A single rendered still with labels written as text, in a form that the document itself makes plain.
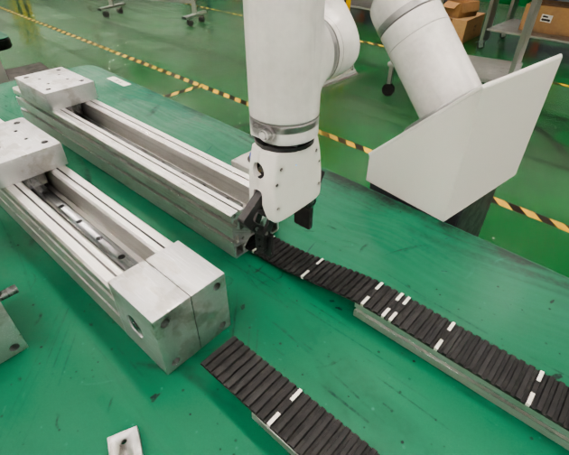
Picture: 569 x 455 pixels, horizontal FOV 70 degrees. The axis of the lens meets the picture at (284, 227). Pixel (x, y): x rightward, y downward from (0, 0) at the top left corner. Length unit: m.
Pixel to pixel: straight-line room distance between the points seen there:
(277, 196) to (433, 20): 0.47
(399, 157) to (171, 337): 0.50
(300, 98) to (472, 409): 0.39
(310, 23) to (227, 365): 0.37
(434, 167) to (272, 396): 0.46
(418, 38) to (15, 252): 0.76
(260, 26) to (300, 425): 0.39
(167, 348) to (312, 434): 0.18
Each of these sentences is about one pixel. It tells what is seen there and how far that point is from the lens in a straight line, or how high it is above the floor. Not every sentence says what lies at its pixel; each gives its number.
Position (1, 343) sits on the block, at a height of 0.81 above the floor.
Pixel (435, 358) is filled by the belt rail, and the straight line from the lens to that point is 0.54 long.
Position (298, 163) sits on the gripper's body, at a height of 0.96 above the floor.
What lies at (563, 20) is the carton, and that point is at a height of 0.36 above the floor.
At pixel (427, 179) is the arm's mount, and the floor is 0.84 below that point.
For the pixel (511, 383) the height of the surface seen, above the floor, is 0.81.
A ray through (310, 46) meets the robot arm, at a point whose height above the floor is 1.10.
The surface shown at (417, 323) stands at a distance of 0.53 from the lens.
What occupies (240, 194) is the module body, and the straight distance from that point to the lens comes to 0.68.
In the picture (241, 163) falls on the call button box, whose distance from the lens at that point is 0.77.
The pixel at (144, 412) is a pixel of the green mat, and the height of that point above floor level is 0.78.
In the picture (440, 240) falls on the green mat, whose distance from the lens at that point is 0.72.
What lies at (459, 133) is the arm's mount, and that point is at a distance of 0.69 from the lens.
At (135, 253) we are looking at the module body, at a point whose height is 0.82.
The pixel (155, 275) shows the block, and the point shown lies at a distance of 0.50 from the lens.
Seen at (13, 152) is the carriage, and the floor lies 0.90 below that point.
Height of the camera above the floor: 1.21
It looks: 38 degrees down
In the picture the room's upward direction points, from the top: straight up
